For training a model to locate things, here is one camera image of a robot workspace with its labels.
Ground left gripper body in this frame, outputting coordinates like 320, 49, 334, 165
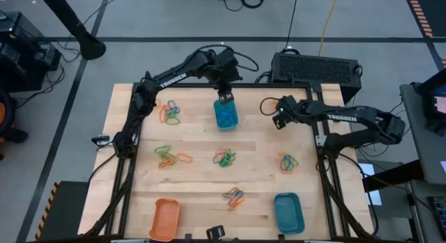
212, 63, 243, 95

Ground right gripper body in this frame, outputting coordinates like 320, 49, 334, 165
278, 95, 301, 119

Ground rubber bands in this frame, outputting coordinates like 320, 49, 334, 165
213, 151, 231, 166

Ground orange plastic basket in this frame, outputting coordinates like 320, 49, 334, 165
148, 198, 182, 242

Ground black perforated computer case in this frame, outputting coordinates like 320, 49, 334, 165
270, 52, 363, 105

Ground dark teal plastic basket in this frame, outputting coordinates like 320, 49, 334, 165
273, 192, 306, 235

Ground black desk bar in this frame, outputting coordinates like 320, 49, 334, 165
361, 159, 425, 192

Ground grey side desk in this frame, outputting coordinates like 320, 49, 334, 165
399, 81, 446, 187

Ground black monitor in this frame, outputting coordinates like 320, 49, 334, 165
416, 67, 446, 136

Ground black hazard striped mat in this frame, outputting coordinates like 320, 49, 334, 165
403, 0, 446, 39
33, 180, 91, 242

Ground black stand pole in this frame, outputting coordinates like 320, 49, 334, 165
36, 0, 107, 61

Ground black keyboard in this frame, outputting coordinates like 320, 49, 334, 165
427, 195, 446, 234

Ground black equipment rack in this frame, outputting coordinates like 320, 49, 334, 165
0, 11, 63, 93

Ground black orange wheel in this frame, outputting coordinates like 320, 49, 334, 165
0, 88, 29, 162

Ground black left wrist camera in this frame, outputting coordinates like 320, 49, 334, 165
215, 47, 240, 68

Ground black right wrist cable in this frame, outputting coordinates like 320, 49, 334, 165
259, 96, 280, 117

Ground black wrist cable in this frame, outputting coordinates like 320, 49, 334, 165
193, 43, 260, 73
259, 96, 280, 117

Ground black aluminium table frame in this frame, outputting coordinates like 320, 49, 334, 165
83, 81, 376, 241

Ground light teal handled basket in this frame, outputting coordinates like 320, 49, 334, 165
213, 98, 240, 132

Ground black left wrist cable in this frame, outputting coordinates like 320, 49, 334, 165
193, 43, 260, 73

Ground coiled black cable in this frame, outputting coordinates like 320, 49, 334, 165
240, 0, 265, 10

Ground thin black cable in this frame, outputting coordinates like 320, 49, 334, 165
282, 0, 300, 53

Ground yellow cable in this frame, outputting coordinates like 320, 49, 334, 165
318, 0, 341, 58

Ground small black table camera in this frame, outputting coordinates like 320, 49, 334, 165
205, 224, 226, 241

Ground grey black bracket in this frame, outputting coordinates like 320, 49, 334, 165
91, 133, 116, 147

